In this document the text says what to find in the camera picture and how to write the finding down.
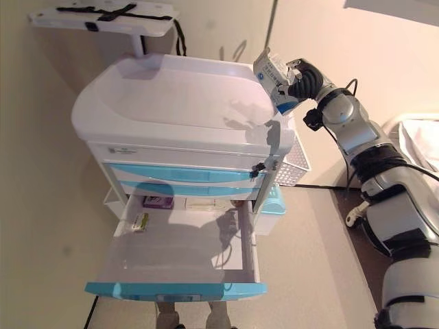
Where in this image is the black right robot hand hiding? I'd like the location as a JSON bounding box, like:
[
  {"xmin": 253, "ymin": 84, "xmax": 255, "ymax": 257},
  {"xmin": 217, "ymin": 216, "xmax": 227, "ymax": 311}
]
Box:
[{"xmin": 276, "ymin": 58, "xmax": 332, "ymax": 103}]

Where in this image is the blue white medicine box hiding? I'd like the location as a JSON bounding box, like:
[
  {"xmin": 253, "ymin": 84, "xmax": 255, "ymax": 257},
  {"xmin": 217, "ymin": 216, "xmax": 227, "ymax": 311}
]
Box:
[{"xmin": 252, "ymin": 47, "xmax": 300, "ymax": 116}]

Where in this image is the white lockable cart drawer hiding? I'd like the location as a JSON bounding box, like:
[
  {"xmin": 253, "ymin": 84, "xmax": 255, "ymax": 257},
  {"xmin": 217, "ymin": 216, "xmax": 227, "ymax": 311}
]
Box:
[{"xmin": 87, "ymin": 142, "xmax": 276, "ymax": 172}]

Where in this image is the long white medicine box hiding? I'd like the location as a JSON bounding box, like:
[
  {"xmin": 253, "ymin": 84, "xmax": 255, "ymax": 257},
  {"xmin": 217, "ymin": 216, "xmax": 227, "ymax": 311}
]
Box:
[{"xmin": 185, "ymin": 197, "xmax": 229, "ymax": 211}]

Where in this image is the teal white cart drawer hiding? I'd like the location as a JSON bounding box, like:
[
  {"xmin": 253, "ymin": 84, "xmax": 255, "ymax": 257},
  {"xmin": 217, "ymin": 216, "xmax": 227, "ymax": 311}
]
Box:
[
  {"xmin": 102, "ymin": 162, "xmax": 268, "ymax": 190},
  {"xmin": 116, "ymin": 180, "xmax": 262, "ymax": 202}
]

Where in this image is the purple medicine box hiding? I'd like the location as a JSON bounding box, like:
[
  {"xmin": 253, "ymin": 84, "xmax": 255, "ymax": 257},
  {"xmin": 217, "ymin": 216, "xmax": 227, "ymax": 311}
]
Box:
[{"xmin": 142, "ymin": 195, "xmax": 174, "ymax": 210}]

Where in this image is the green white medicine box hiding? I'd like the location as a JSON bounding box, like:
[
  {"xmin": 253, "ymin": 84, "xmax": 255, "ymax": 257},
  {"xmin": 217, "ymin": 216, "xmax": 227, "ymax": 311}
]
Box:
[{"xmin": 131, "ymin": 212, "xmax": 150, "ymax": 234}]

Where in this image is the metal IV pole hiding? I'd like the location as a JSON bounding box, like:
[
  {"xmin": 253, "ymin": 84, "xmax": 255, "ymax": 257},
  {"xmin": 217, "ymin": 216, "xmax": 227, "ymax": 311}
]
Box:
[{"xmin": 263, "ymin": 0, "xmax": 279, "ymax": 53}]

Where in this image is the white perforated side basket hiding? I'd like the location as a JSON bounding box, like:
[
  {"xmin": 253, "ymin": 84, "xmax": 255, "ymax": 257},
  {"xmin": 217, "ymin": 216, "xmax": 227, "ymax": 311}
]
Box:
[{"xmin": 274, "ymin": 138, "xmax": 311, "ymax": 188}]

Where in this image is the black key bunch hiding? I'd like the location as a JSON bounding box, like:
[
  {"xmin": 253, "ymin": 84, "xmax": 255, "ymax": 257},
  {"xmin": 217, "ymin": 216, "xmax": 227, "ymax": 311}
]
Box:
[{"xmin": 250, "ymin": 162, "xmax": 267, "ymax": 180}]

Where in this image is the white bedding sheet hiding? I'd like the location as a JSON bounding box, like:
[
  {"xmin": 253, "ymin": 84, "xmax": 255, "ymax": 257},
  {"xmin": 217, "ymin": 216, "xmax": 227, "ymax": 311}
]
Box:
[{"xmin": 396, "ymin": 118, "xmax": 439, "ymax": 169}]

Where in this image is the teal lidded waste bin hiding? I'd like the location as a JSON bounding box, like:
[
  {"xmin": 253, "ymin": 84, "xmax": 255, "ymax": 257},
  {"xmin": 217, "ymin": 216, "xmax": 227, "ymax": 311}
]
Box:
[{"xmin": 255, "ymin": 186, "xmax": 286, "ymax": 236}]

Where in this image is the white medical cart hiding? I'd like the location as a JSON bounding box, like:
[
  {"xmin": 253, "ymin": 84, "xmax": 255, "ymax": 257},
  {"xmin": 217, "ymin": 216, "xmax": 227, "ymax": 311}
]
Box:
[{"xmin": 70, "ymin": 53, "xmax": 311, "ymax": 306}]

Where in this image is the white bed caster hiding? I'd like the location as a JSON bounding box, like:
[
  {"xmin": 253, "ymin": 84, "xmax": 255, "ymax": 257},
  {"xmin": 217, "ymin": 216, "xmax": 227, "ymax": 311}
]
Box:
[{"xmin": 345, "ymin": 201, "xmax": 370, "ymax": 228}]

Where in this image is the white raised cart shelf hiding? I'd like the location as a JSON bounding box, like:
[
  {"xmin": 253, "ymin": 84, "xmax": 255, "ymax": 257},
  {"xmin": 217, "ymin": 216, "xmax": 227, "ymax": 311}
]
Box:
[{"xmin": 27, "ymin": 0, "xmax": 181, "ymax": 58}]

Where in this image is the grey right robot leg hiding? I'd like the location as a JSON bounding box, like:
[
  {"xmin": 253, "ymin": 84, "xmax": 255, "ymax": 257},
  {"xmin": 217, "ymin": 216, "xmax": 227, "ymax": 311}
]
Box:
[{"xmin": 209, "ymin": 301, "xmax": 238, "ymax": 329}]

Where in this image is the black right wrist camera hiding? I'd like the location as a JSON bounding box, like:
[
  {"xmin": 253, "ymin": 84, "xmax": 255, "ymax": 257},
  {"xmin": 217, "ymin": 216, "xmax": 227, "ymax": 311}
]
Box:
[{"xmin": 302, "ymin": 108, "xmax": 324, "ymax": 132}]

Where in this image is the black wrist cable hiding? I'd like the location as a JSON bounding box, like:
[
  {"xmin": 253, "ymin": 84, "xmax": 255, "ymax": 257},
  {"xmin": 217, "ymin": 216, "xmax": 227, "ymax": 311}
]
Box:
[{"xmin": 329, "ymin": 77, "xmax": 439, "ymax": 193}]

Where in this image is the white hospital bed frame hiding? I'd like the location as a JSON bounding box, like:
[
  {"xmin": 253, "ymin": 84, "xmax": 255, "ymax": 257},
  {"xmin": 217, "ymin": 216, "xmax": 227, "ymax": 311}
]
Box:
[{"xmin": 344, "ymin": 114, "xmax": 439, "ymax": 229}]

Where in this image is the black strap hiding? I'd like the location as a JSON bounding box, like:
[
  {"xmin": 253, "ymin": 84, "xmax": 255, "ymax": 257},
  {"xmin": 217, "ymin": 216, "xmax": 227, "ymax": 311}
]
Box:
[{"xmin": 56, "ymin": 3, "xmax": 188, "ymax": 56}]

